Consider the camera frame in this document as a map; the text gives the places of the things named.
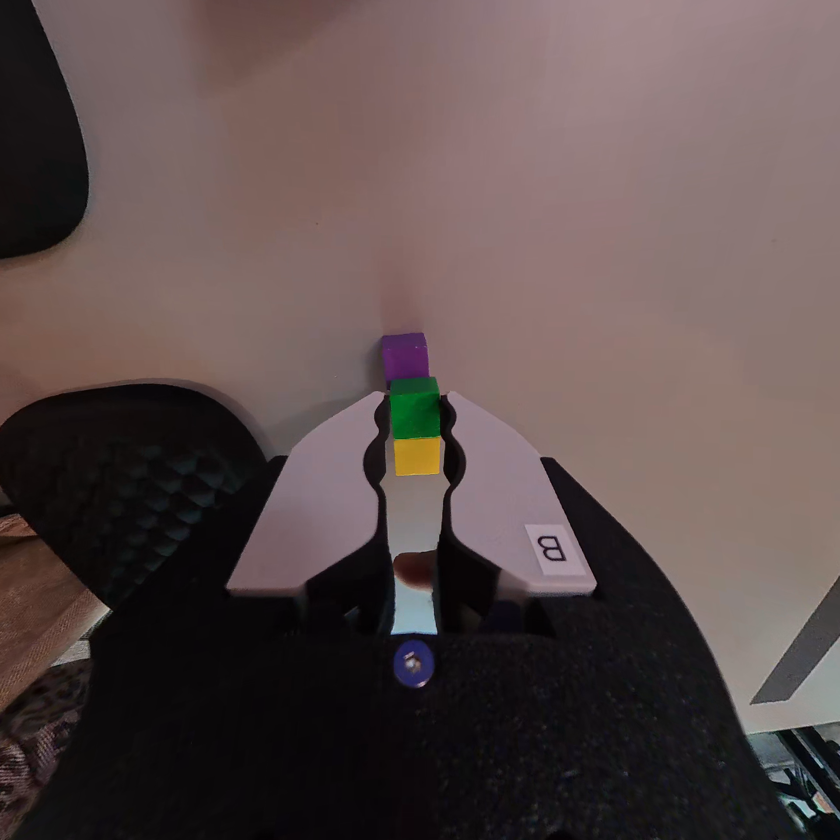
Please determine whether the grey desk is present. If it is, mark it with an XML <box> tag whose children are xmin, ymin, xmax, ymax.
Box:
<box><xmin>0</xmin><ymin>0</ymin><xmax>840</xmax><ymax>736</ymax></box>

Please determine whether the black textured wrist rest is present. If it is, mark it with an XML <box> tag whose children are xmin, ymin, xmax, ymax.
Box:
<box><xmin>0</xmin><ymin>384</ymin><xmax>271</xmax><ymax>613</ymax></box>

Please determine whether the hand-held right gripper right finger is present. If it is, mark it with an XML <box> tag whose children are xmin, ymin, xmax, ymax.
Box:
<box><xmin>440</xmin><ymin>390</ymin><xmax>598</xmax><ymax>598</ymax></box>

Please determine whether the purple cube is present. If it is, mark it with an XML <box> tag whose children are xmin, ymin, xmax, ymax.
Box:
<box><xmin>381</xmin><ymin>332</ymin><xmax>430</xmax><ymax>392</ymax></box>

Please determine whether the person's tan clothing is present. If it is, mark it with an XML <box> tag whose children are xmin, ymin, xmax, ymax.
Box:
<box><xmin>0</xmin><ymin>515</ymin><xmax>111</xmax><ymax>713</ymax></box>

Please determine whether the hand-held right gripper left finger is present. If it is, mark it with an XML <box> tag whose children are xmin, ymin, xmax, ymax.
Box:
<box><xmin>226</xmin><ymin>390</ymin><xmax>395</xmax><ymax>598</ymax></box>

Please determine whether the yellow cube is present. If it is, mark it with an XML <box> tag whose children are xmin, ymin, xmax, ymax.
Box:
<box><xmin>394</xmin><ymin>436</ymin><xmax>442</xmax><ymax>477</ymax></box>

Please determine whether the person's right forearm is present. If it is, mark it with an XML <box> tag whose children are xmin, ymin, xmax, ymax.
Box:
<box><xmin>0</xmin><ymin>659</ymin><xmax>94</xmax><ymax>840</ymax></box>

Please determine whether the green cube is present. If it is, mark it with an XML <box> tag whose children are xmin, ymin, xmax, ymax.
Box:
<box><xmin>389</xmin><ymin>377</ymin><xmax>441</xmax><ymax>441</ymax></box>

